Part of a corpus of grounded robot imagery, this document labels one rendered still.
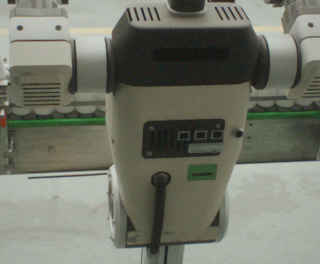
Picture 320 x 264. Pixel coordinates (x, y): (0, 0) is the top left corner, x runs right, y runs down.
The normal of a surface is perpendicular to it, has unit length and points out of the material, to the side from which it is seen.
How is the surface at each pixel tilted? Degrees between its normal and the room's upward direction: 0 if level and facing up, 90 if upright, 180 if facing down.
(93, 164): 90
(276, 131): 90
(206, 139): 90
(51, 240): 0
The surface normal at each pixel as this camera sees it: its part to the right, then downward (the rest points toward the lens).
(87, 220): 0.06, -0.83
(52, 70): 0.15, 0.55
